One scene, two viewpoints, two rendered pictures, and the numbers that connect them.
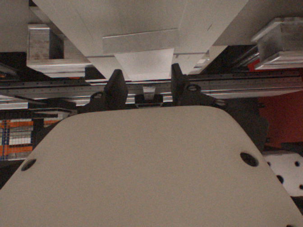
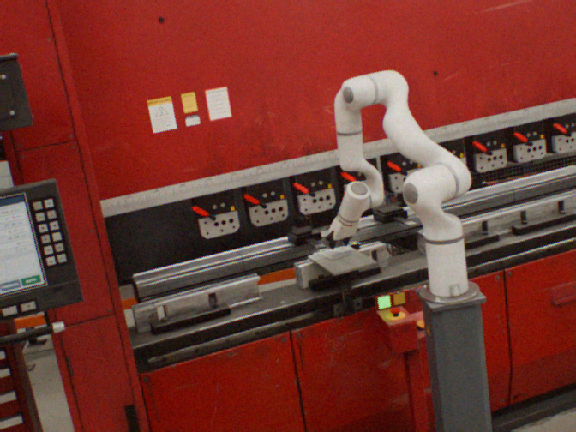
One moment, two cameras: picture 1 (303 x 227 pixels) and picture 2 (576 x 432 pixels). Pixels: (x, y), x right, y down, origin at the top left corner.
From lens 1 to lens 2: 287 cm
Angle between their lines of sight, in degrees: 22
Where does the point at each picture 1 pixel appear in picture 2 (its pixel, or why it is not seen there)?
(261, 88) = (186, 275)
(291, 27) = (252, 297)
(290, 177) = (261, 214)
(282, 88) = (160, 279)
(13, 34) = (398, 261)
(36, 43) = (383, 256)
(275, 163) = (267, 219)
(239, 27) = (277, 293)
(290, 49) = (253, 283)
